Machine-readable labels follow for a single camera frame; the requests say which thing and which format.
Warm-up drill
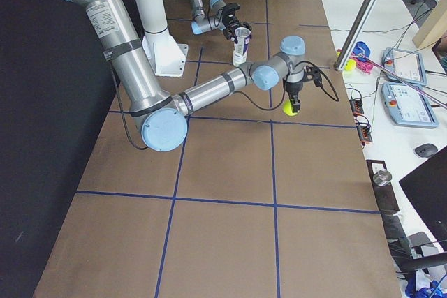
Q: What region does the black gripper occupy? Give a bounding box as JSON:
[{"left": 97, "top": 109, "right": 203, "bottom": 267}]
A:
[
  {"left": 221, "top": 12, "right": 252, "bottom": 41},
  {"left": 285, "top": 80, "right": 304, "bottom": 112}
]

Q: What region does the clear tennis ball can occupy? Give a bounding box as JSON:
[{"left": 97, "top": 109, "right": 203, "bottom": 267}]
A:
[{"left": 233, "top": 29, "right": 251, "bottom": 66}]

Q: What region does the near grey teach pendant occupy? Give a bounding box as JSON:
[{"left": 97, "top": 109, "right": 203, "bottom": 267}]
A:
[{"left": 381, "top": 82, "right": 439, "bottom": 128}]

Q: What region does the grey teach pendant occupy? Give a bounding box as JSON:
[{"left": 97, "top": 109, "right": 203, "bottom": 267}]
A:
[
  {"left": 381, "top": 82, "right": 439, "bottom": 128},
  {"left": 382, "top": 47, "right": 427, "bottom": 86}
]

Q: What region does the metal cup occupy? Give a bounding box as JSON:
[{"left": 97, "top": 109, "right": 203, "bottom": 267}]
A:
[{"left": 372, "top": 169, "right": 393, "bottom": 186}]

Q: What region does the far grey teach pendant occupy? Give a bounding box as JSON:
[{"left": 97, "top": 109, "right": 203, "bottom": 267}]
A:
[{"left": 382, "top": 47, "right": 427, "bottom": 86}]

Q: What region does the black computer mouse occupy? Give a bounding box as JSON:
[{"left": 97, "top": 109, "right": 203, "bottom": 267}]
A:
[{"left": 414, "top": 143, "right": 438, "bottom": 158}]

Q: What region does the black computer monitor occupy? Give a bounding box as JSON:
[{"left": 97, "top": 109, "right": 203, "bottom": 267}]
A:
[{"left": 399, "top": 147, "right": 446, "bottom": 250}]

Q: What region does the wooden board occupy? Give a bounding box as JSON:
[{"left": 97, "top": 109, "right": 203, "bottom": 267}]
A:
[{"left": 413, "top": 0, "right": 447, "bottom": 48}]

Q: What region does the blue bag under desk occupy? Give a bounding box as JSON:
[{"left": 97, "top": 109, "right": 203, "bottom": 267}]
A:
[{"left": 404, "top": 271, "right": 446, "bottom": 298}]

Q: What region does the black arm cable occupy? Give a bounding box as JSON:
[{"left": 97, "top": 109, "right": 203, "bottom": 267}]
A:
[{"left": 110, "top": 62, "right": 340, "bottom": 151}]

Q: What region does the far orange cable hub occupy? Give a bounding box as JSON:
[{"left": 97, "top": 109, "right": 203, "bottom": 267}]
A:
[{"left": 346, "top": 88, "right": 365, "bottom": 116}]

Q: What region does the orange cable hub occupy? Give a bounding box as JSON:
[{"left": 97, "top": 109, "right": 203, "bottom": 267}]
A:
[
  {"left": 346, "top": 88, "right": 365, "bottom": 116},
  {"left": 355, "top": 119, "right": 373, "bottom": 146}
]

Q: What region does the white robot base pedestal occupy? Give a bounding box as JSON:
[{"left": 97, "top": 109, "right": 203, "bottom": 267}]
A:
[{"left": 135, "top": 0, "right": 188, "bottom": 77}]

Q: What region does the near orange cable hub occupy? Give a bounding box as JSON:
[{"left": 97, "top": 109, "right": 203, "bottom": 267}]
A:
[{"left": 355, "top": 119, "right": 373, "bottom": 146}]

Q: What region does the aluminium frame post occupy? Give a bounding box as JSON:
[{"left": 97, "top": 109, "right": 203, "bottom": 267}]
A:
[{"left": 334, "top": 0, "right": 377, "bottom": 70}]

